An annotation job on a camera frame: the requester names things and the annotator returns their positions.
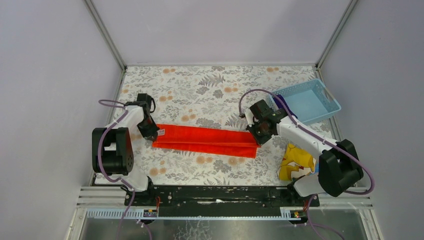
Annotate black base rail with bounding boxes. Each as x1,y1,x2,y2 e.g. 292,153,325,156
121,185,320,212

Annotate white slotted cable duct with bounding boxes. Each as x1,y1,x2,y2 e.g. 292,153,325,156
86,207,302,221

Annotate yellow blue Pokemon towel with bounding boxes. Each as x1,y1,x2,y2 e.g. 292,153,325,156
277,143,319,181

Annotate purple towel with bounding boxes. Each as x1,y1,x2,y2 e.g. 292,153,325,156
272,94,298,119

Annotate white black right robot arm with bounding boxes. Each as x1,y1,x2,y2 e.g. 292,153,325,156
244,100,364,197

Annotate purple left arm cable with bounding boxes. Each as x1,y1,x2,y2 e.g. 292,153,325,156
96,99,137,240

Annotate floral patterned table mat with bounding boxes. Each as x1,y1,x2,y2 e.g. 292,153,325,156
117,66,316,186

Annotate light blue plastic basket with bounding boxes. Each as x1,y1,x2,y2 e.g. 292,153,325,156
273,79,342,125

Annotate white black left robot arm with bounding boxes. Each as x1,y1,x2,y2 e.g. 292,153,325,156
91,93,160,192

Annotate orange towel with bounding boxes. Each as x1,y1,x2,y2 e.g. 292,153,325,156
152,124,260,159

